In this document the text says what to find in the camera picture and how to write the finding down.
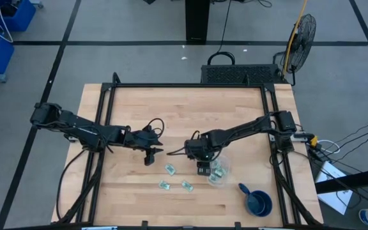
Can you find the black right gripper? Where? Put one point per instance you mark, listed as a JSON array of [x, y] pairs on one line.
[[203, 147]]

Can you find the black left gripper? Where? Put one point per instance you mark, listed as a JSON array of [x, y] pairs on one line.
[[142, 139]]

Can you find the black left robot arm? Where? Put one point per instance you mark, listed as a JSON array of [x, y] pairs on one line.
[[81, 129]]

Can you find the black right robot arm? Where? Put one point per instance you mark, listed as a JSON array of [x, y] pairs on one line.
[[244, 127]]

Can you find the clear plastic bowl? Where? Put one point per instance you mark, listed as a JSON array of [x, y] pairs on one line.
[[226, 180]]

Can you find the black perforated metal case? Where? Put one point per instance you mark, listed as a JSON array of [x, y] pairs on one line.
[[235, 74]]

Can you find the yellow connector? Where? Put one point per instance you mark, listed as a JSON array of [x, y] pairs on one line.
[[314, 141]]

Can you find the white paper box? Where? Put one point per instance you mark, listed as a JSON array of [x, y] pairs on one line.
[[334, 198]]

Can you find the black upright pillar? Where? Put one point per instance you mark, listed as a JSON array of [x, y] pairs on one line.
[[197, 19]]

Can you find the black metal beam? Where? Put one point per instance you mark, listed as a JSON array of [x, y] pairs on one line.
[[356, 179]]

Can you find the black floor fan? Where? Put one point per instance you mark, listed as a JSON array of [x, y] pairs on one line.
[[302, 41]]

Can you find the black aluminium table frame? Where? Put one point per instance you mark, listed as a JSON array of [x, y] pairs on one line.
[[187, 85]]

